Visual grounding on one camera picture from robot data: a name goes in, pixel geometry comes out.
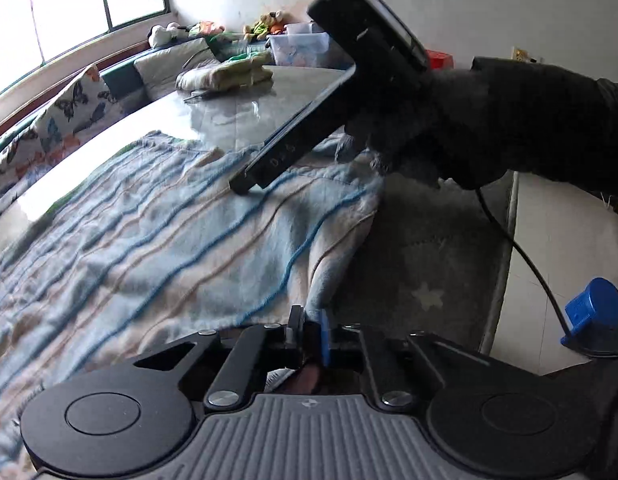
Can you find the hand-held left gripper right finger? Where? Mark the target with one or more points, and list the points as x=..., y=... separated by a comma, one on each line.
x=325, y=340

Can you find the brown and green plush toys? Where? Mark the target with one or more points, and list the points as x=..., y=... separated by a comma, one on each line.
x=264, y=24

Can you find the green plastic basin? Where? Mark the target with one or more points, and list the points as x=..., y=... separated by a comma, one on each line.
x=239, y=46

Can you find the clear plastic storage box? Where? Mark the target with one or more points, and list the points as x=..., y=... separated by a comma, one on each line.
x=301, y=50

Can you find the blue striped towel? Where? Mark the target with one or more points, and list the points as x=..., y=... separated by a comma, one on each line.
x=154, y=255

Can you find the grey pillow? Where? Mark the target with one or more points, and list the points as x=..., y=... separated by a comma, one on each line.
x=169, y=67

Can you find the black and white plush toy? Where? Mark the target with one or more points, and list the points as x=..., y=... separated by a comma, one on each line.
x=164, y=34

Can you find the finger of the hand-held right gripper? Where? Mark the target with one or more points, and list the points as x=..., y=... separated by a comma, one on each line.
x=245, y=182

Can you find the wall outlet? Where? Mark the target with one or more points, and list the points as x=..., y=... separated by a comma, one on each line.
x=521, y=53

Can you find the butterfly print cushion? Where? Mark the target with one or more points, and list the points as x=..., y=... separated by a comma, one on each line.
x=19, y=165

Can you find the window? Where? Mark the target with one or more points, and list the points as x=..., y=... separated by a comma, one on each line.
x=64, y=5

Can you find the blue plastic part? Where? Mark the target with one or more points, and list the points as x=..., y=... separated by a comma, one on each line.
x=596, y=305

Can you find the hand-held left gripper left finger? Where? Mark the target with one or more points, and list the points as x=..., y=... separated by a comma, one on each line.
x=298, y=332

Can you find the orange and green plush toy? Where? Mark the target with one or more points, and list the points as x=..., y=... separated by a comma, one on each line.
x=206, y=28

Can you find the person's right forearm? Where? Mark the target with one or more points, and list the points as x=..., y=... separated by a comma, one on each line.
x=549, y=125

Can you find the person's right hand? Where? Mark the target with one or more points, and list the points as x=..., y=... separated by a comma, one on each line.
x=419, y=125

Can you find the red plastic stool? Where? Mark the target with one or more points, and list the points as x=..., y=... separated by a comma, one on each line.
x=439, y=59

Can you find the teal sofa bench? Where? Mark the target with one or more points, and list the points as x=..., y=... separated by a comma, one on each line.
x=121, y=80

